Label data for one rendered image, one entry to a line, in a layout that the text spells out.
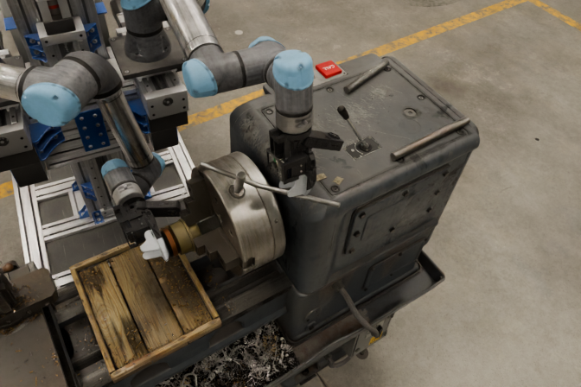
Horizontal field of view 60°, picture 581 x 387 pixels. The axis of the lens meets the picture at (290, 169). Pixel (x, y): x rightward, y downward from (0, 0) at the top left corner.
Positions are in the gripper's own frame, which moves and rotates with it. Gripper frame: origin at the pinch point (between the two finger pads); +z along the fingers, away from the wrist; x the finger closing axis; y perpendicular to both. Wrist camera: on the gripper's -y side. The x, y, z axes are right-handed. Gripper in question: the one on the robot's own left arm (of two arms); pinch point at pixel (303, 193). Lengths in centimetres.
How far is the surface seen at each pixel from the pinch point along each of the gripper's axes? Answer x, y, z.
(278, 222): -4.4, 4.5, 11.2
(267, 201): -7.8, 5.5, 6.2
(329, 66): -38, -35, -5
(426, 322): -9, -74, 128
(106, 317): -21, 49, 37
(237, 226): -6.1, 15.0, 8.2
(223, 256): -7.1, 19.3, 17.5
